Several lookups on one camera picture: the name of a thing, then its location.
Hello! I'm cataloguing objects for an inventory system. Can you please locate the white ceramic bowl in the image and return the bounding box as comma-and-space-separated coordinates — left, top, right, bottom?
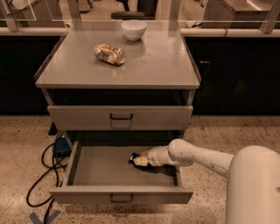
121, 20, 147, 41

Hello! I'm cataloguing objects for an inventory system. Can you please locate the black office chair base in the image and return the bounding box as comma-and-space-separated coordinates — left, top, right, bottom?
111, 0, 158, 20

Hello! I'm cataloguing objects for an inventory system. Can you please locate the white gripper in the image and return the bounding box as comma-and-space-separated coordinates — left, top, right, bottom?
133, 146, 170, 167

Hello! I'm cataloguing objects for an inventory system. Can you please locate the black floor cable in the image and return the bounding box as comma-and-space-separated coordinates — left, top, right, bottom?
25, 142, 69, 224

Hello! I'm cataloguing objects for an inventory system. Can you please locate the open lower grey drawer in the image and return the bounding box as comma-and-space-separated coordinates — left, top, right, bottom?
50, 142, 193, 204

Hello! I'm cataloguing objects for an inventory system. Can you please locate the blue power box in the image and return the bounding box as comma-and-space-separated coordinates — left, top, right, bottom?
53, 136, 72, 157

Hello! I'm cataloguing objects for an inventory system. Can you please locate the grey drawer cabinet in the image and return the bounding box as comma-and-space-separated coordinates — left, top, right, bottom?
33, 20, 202, 147

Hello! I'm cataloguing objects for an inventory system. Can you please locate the crushed gold soda can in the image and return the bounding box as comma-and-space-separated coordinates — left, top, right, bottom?
94, 44, 126, 66

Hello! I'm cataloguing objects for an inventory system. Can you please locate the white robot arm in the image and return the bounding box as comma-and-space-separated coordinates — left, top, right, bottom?
129, 139, 280, 224

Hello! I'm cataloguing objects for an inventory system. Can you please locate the closed upper grey drawer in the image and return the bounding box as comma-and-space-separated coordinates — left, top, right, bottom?
47, 106, 193, 130

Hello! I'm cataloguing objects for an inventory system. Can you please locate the dark blue rxbar wrapper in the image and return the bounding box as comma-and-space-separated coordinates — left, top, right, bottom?
129, 152, 150, 167

